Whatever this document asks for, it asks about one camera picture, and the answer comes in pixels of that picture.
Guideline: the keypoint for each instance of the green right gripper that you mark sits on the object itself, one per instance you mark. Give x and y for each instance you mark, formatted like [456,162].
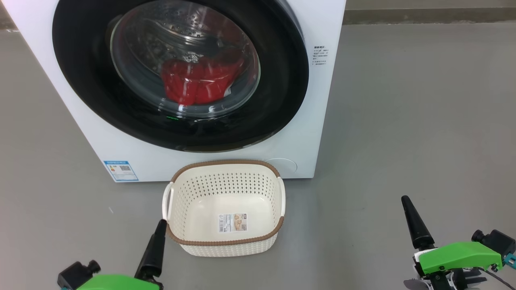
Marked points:
[459,255]

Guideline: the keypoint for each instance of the black text instruction sticker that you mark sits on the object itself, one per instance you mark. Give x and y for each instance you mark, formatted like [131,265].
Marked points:
[320,55]

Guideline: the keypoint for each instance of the cream perforated basket brown rim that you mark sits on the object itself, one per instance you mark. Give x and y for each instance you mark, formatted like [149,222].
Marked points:
[225,197]

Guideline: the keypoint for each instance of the red garment with white trim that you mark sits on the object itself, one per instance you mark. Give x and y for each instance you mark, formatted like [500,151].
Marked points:
[197,82]

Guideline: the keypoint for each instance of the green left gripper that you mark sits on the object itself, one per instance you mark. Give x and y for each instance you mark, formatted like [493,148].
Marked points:
[117,283]

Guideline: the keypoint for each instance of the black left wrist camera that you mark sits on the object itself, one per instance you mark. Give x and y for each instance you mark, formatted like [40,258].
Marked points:
[74,276]

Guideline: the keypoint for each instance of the round white filter cover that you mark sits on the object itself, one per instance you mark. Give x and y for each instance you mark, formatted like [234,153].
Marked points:
[282,166]

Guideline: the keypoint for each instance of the blue energy label sticker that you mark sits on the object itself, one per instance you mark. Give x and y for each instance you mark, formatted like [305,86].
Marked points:
[121,170]

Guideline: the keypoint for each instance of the perforated steel washer drum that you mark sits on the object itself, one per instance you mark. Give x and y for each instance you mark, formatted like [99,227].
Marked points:
[169,28]

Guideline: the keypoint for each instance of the product label sticker with barcode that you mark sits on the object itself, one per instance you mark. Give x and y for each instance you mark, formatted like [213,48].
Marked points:
[232,222]

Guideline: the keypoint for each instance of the white front-load washing machine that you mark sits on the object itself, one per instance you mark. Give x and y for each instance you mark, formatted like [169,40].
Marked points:
[306,121]

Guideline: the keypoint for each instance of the washing machine door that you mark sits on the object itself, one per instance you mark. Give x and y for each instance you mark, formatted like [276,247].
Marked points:
[278,68]

